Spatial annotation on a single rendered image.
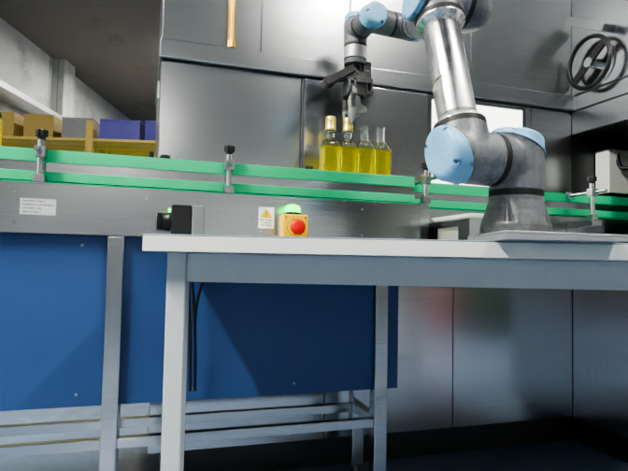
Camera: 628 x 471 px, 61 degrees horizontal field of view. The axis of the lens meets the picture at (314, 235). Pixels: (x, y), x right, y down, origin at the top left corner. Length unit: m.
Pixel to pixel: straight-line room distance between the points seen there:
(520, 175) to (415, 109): 0.87
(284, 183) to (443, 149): 0.53
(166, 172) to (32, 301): 0.46
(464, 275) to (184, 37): 1.19
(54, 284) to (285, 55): 1.03
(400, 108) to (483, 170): 0.87
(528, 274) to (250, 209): 0.72
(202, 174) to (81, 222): 0.33
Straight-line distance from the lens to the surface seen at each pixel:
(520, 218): 1.19
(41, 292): 1.47
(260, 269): 1.13
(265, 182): 1.50
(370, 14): 1.72
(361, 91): 1.78
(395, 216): 1.60
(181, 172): 1.47
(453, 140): 1.13
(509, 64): 2.34
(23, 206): 1.46
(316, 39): 1.98
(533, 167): 1.23
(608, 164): 2.47
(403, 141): 1.97
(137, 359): 1.47
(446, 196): 1.83
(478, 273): 1.18
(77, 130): 5.40
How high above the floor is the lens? 0.70
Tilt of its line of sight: 3 degrees up
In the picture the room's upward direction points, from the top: 1 degrees clockwise
